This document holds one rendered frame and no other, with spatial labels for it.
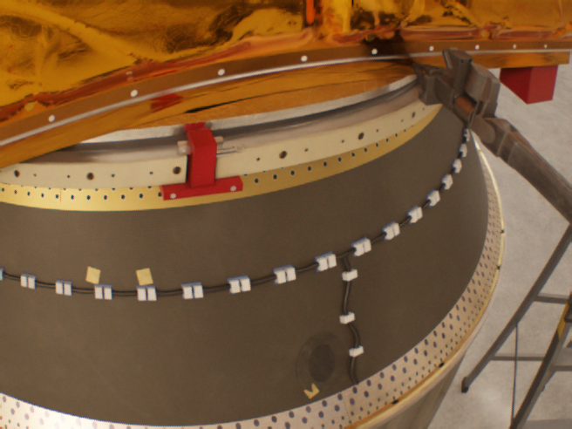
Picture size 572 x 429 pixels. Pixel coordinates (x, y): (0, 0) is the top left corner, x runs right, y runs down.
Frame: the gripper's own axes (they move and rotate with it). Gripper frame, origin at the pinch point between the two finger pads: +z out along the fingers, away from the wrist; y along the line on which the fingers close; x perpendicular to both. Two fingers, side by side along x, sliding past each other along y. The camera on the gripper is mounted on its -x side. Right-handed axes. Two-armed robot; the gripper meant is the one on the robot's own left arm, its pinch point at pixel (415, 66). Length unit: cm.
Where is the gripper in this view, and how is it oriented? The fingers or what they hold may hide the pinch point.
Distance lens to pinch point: 157.9
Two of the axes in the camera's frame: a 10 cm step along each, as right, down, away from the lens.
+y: -8.6, 2.3, -4.6
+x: -1.0, 7.9, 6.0
